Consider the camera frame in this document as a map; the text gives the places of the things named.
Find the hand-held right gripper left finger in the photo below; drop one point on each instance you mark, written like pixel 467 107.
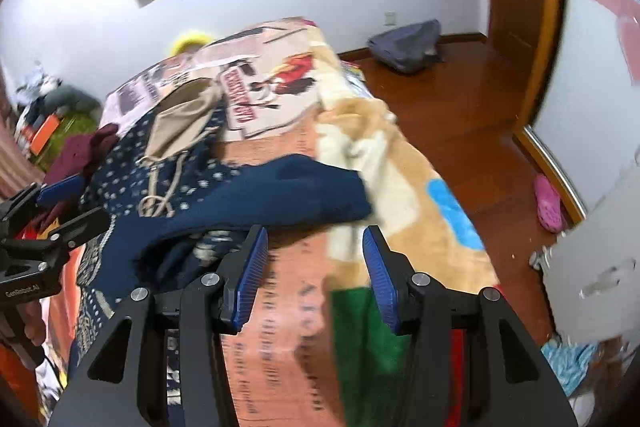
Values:
pixel 250 279

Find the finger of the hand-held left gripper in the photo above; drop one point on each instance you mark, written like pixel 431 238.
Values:
pixel 60 189
pixel 80 227

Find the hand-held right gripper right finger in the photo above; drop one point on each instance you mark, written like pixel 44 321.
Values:
pixel 381 282

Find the navy patterned dress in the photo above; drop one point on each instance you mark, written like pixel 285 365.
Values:
pixel 300 192

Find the person's left hand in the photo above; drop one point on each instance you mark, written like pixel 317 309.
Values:
pixel 36 324

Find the maroon garment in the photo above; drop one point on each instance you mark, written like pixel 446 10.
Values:
pixel 75 157

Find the brown striped cloth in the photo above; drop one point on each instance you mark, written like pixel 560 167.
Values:
pixel 15 157

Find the orange box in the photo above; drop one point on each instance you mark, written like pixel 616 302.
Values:
pixel 42 132

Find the green fuzzy blanket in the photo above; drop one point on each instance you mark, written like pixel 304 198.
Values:
pixel 75 127

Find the grey plush cushion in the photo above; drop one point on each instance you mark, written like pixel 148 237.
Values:
pixel 62 99

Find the printed blanket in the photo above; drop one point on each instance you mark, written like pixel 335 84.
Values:
pixel 405 187

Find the pink slipper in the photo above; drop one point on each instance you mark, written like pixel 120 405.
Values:
pixel 547 204

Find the yellow foam tube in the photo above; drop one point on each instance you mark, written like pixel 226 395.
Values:
pixel 192 43

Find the teal patterned cloth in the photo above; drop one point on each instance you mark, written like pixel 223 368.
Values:
pixel 570 364

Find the grey backpack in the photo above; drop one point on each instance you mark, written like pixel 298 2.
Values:
pixel 407 44

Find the wooden door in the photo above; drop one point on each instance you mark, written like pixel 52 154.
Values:
pixel 525 7

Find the white wardrobe door pink decals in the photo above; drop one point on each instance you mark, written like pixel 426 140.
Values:
pixel 595 57

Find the white wall socket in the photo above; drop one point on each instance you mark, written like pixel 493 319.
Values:
pixel 390 18

